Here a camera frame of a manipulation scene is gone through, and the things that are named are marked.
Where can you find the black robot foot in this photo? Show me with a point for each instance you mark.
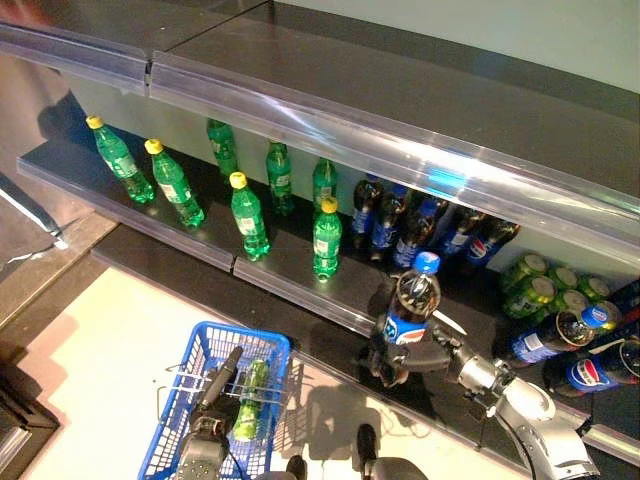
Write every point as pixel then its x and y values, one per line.
pixel 296 467
pixel 367 447

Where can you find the silver grey robot body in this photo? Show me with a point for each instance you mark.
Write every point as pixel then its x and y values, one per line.
pixel 395 470

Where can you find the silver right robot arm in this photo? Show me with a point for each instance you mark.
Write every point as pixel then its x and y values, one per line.
pixel 525 400

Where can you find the green bottle in basket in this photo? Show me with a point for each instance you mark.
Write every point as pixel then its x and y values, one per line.
pixel 250 410

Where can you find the black base shelf plinth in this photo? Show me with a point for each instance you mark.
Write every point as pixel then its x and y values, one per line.
pixel 280 320

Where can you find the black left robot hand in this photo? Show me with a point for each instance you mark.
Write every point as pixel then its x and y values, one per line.
pixel 220 405

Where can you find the black shelf board clear rail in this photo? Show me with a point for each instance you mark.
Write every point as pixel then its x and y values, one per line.
pixel 400 85

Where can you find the blue plastic shopping basket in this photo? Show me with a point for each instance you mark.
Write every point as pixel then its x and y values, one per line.
pixel 175 425

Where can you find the black left robot foot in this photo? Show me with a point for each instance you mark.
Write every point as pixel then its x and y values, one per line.
pixel 296 467

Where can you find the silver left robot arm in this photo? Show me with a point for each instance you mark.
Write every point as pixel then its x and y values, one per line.
pixel 200 455

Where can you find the green soda bottle yellow cap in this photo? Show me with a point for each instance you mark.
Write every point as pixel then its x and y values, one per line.
pixel 120 160
pixel 325 180
pixel 280 180
pixel 223 147
pixel 175 187
pixel 248 220
pixel 327 242

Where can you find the black right robot foot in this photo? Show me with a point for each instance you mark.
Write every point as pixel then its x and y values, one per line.
pixel 367 447

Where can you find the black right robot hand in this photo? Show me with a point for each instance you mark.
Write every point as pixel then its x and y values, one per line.
pixel 427 357

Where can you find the silver curtain edge strip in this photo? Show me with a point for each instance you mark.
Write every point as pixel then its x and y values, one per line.
pixel 30 205

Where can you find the dark side shelf unit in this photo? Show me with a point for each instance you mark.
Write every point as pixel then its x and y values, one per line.
pixel 20 430

